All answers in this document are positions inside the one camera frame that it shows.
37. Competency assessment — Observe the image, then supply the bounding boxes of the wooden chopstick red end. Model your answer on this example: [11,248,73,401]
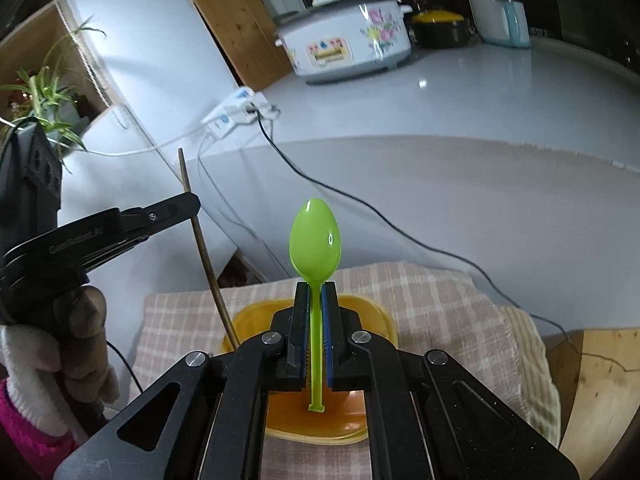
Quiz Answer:
[177,147,241,354]

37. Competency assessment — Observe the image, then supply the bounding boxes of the black camera box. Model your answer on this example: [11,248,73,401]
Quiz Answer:
[0,118,62,256]

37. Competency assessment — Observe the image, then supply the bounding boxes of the black yellow pot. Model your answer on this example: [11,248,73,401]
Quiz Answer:
[411,10,471,49]

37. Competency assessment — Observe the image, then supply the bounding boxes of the green potted plant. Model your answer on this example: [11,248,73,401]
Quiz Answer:
[1,18,105,159]

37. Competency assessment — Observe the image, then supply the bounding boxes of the green plastic spoon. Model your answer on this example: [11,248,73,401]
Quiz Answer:
[288,197,342,413]

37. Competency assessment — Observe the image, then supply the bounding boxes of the wooden cabinet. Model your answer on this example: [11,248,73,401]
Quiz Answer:
[193,0,292,91]

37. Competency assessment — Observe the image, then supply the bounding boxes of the white blue kettle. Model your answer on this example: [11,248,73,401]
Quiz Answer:
[471,0,530,49]

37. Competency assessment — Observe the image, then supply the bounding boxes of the white cable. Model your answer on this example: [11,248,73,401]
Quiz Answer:
[64,123,212,158]

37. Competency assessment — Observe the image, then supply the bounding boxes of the pink plaid cloth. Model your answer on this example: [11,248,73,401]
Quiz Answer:
[130,260,562,480]

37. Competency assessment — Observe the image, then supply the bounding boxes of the white power strip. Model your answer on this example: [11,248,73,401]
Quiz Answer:
[201,87,280,140]

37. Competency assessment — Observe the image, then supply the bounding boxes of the floral white rice cooker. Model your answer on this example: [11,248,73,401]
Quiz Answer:
[274,0,412,84]

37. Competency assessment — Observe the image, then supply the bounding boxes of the left gloved hand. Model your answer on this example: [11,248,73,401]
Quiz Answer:
[1,286,119,444]

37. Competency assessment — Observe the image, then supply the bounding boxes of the black cable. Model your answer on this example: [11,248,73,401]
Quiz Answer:
[254,112,640,373]

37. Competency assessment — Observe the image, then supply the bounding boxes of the yellow plastic container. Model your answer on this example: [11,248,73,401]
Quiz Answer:
[221,294,399,447]

